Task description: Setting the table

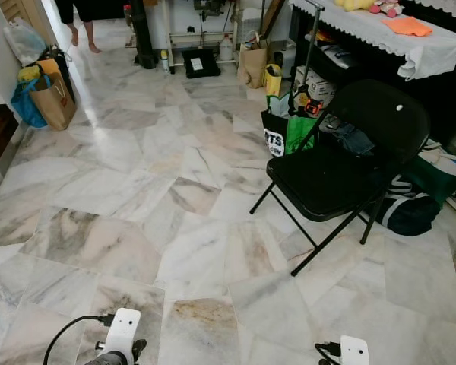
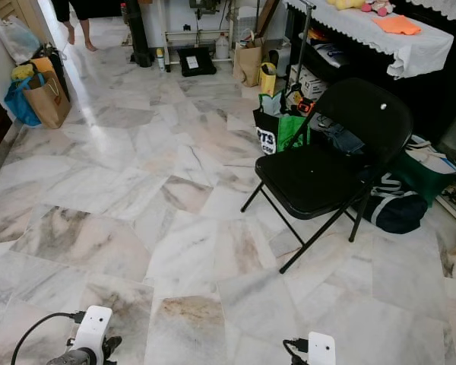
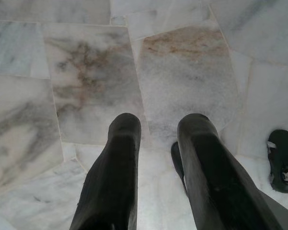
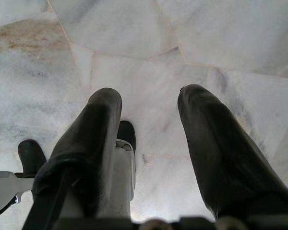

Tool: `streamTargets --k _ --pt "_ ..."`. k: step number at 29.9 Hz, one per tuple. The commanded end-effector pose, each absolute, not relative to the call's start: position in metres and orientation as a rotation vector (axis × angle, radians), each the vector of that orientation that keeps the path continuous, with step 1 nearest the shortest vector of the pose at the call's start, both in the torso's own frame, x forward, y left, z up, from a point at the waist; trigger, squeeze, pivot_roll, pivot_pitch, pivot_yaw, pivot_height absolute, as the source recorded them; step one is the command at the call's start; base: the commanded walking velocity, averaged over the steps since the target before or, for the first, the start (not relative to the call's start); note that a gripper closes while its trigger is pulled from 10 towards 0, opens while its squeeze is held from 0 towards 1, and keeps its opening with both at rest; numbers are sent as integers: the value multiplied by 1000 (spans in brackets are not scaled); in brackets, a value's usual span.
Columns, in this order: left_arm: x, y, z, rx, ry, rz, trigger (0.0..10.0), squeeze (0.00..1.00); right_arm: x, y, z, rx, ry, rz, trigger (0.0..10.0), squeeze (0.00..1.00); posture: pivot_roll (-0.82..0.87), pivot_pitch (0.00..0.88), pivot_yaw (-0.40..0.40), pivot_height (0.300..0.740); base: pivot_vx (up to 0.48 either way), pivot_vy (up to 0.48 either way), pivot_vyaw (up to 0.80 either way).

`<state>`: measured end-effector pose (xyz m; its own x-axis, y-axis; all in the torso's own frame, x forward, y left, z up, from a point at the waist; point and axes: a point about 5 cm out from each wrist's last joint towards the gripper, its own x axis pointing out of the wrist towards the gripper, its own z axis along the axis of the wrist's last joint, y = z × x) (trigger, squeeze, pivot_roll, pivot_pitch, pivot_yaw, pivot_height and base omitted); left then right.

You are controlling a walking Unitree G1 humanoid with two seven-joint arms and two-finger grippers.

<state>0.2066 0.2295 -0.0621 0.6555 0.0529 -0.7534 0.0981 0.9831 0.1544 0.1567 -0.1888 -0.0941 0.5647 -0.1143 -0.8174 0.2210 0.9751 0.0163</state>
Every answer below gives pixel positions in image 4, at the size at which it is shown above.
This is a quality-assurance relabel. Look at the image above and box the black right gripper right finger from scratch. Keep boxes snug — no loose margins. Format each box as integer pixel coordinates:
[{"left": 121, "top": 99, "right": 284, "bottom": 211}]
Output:
[{"left": 178, "top": 84, "right": 288, "bottom": 219}]

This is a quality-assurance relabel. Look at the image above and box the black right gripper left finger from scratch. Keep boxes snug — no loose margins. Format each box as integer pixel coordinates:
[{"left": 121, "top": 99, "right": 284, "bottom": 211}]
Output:
[{"left": 32, "top": 88, "right": 123, "bottom": 222}]

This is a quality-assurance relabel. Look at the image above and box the robot right leg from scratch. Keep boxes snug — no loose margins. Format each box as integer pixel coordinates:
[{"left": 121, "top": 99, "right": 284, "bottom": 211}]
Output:
[{"left": 114, "top": 120, "right": 138, "bottom": 202}]

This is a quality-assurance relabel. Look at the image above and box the robot leg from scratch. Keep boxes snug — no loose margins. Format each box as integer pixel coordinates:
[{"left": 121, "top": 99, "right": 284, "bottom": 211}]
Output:
[
  {"left": 114, "top": 120, "right": 138, "bottom": 202},
  {"left": 0, "top": 140, "right": 48, "bottom": 216}
]

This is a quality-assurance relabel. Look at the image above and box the robot left leg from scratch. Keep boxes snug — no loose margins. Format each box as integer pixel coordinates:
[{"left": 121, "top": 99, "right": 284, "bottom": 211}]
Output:
[{"left": 0, "top": 140, "right": 48, "bottom": 216}]

